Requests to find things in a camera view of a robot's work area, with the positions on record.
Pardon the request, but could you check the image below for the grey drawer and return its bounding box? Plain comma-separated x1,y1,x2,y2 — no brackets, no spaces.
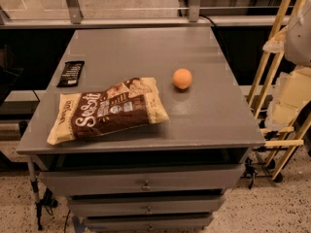
86,215,213,232
40,164,244,196
68,195,225,217

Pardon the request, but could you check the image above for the top grey drawer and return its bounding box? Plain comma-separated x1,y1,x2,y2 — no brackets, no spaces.
40,164,244,196

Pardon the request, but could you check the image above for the bottom grey drawer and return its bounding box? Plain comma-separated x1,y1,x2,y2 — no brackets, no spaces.
86,215,213,232

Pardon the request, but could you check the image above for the grey drawer cabinet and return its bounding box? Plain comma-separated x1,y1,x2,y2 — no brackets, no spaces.
17,27,264,233

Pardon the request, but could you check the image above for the middle grey drawer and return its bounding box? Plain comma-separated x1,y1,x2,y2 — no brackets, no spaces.
68,195,225,217

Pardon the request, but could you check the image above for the metal tripod leg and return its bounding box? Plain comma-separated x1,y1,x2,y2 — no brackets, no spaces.
27,157,58,231

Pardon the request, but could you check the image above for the black cable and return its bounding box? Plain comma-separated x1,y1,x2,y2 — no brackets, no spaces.
198,14,231,65

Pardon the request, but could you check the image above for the yellow wooden rack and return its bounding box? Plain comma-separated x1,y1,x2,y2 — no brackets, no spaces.
247,0,311,183

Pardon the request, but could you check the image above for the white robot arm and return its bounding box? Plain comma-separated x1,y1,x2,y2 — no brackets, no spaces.
263,0,311,131

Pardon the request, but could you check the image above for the orange fruit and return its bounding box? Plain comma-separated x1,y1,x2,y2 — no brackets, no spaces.
173,69,192,89

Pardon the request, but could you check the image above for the glass railing panel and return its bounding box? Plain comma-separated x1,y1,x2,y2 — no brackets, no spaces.
0,0,281,24

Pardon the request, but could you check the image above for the brown chip bag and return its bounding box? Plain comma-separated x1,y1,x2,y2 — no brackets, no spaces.
47,78,169,145

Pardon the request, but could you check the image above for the black snack bar wrapper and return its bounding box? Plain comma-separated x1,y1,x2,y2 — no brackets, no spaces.
57,61,85,87

